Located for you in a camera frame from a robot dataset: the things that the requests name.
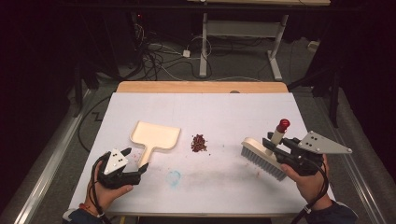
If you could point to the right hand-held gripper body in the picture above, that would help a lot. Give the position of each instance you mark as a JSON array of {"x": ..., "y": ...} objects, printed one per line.
[{"x": 305, "y": 161}]

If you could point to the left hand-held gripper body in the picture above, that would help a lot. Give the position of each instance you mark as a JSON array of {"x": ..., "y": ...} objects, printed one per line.
[{"x": 116, "y": 179}]

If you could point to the cream plastic dustpan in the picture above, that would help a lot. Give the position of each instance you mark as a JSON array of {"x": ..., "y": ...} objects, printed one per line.
[{"x": 155, "y": 135}]

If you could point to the person's left hand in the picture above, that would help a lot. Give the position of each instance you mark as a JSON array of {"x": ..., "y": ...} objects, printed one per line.
[{"x": 102, "y": 194}]

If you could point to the person's right hand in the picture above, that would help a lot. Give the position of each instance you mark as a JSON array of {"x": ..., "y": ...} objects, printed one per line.
[{"x": 313, "y": 186}]

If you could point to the white table cover sheet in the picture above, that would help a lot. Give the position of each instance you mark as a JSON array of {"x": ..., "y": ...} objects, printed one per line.
[{"x": 218, "y": 115}]

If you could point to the pile of red beans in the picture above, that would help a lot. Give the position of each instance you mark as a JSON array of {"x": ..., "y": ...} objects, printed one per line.
[{"x": 198, "y": 143}]

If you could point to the black tripod stand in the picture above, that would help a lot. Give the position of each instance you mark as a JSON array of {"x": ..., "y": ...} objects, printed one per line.
[{"x": 333, "y": 87}]

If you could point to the white power adapter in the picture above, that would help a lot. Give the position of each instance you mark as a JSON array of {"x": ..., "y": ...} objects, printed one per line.
[{"x": 186, "y": 53}]

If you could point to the metal floor rail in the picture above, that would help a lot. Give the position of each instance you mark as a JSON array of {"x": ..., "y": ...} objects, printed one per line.
[
  {"x": 355, "y": 168},
  {"x": 53, "y": 155}
]

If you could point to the white metal desk frame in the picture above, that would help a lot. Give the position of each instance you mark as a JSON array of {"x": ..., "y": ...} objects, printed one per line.
[{"x": 204, "y": 46}]

